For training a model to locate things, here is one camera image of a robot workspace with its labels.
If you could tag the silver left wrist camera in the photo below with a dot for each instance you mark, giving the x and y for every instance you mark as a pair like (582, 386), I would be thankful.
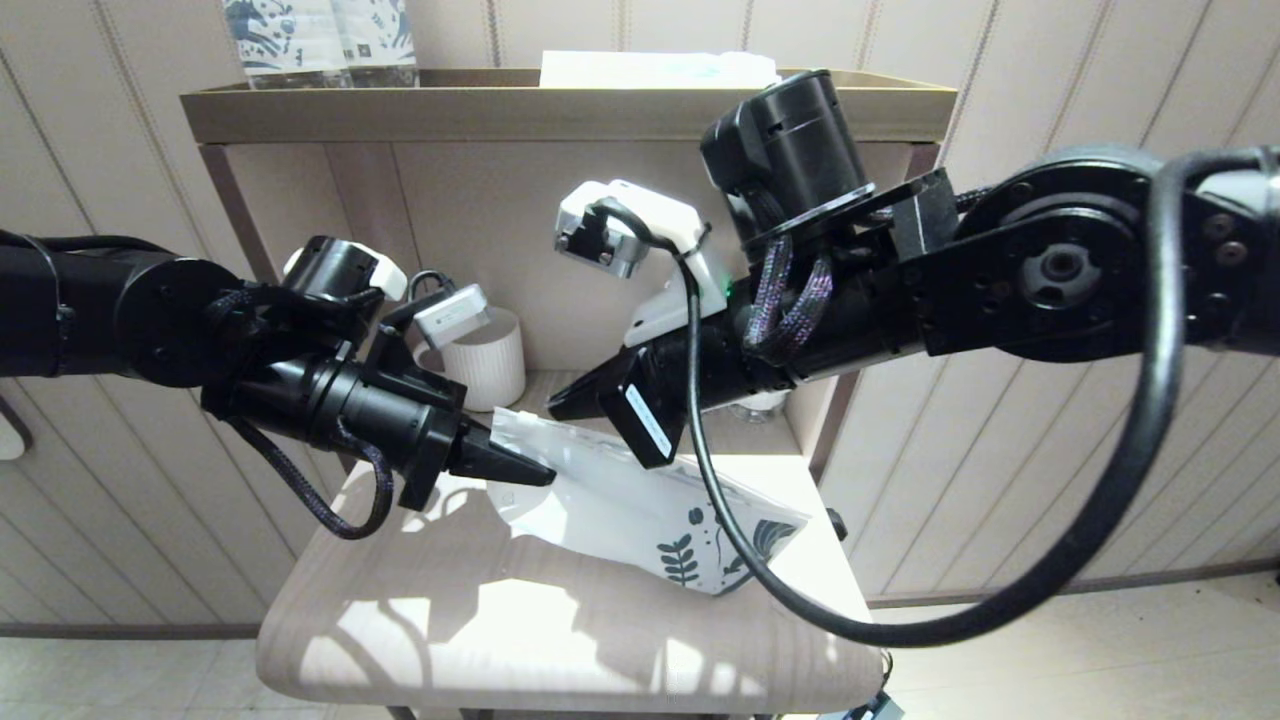
(450, 312)

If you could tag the white leaf-print plastic bag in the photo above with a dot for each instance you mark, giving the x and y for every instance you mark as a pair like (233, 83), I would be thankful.
(600, 500)

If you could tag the small black knob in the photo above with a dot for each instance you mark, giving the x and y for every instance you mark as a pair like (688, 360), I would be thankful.
(836, 522)

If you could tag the beige wooden shelf cabinet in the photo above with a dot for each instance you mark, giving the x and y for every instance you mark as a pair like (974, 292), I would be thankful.
(480, 220)

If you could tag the blue patterned packages on top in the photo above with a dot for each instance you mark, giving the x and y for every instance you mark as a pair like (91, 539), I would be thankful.
(290, 45)

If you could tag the white blue flat packet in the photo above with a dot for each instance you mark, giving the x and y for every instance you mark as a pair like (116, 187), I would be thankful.
(650, 72)

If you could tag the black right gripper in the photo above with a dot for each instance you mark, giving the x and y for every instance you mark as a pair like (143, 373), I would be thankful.
(670, 390)

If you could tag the white ribbed mug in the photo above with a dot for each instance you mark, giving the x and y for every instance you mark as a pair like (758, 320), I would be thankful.
(490, 360)

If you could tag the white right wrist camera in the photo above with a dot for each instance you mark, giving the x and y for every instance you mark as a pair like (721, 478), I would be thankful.
(650, 205)

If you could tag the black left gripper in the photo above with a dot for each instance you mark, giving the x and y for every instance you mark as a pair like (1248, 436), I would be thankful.
(400, 420)

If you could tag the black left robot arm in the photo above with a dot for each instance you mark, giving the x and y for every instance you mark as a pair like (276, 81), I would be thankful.
(100, 310)

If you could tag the white wall fixture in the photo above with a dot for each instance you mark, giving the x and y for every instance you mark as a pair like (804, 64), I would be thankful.
(10, 440)

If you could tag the black blue connector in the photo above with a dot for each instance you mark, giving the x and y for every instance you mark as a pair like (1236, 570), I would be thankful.
(865, 708)

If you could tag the small clear water bottle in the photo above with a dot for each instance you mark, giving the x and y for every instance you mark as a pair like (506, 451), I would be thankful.
(760, 405)

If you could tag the large blue-print water bottle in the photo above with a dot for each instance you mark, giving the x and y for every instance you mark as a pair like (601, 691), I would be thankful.
(385, 40)

